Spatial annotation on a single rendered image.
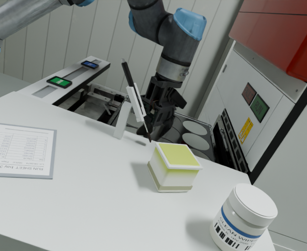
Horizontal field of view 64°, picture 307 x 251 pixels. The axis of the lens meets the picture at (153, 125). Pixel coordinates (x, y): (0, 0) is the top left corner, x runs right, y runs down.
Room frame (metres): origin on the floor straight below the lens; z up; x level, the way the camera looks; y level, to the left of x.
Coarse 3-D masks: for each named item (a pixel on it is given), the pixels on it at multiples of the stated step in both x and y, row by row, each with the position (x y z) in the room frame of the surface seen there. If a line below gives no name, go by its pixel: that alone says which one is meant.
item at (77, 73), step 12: (84, 60) 0.98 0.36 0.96; (96, 60) 1.05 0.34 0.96; (60, 72) 0.76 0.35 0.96; (72, 72) 0.81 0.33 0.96; (84, 72) 0.84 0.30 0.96; (96, 72) 0.89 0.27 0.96; (36, 84) 0.62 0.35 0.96; (48, 84) 0.64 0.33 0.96; (72, 84) 0.71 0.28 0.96; (36, 96) 0.56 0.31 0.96; (48, 96) 0.58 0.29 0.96; (60, 96) 0.60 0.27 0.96
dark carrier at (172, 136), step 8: (176, 120) 0.87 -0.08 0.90; (184, 120) 0.90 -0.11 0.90; (192, 120) 0.93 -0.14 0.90; (136, 128) 0.69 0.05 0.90; (176, 128) 0.80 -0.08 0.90; (184, 128) 0.82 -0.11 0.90; (208, 128) 0.90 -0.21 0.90; (168, 136) 0.72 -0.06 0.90; (176, 136) 0.74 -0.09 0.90; (200, 136) 0.81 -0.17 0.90; (208, 136) 0.83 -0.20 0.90; (208, 152) 0.71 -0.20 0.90
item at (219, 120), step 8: (216, 120) 0.99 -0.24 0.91; (216, 128) 0.97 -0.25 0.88; (224, 128) 0.85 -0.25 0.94; (216, 136) 0.92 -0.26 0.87; (224, 136) 0.80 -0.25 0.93; (216, 144) 0.85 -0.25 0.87; (224, 144) 0.76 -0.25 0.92; (216, 152) 0.80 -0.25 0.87; (232, 152) 0.69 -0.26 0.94; (216, 160) 0.76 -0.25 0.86; (232, 160) 0.64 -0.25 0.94; (232, 168) 0.62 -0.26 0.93
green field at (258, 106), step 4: (256, 96) 0.75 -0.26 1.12; (256, 100) 0.73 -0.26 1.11; (260, 100) 0.71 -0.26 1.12; (252, 104) 0.75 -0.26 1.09; (256, 104) 0.72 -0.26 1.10; (260, 104) 0.69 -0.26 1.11; (264, 104) 0.67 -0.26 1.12; (252, 108) 0.73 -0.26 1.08; (256, 108) 0.71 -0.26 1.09; (260, 108) 0.68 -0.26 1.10; (264, 108) 0.66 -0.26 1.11; (256, 112) 0.69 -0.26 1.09; (260, 112) 0.67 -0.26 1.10; (264, 112) 0.65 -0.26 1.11; (260, 116) 0.65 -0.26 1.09; (260, 120) 0.64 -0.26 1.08
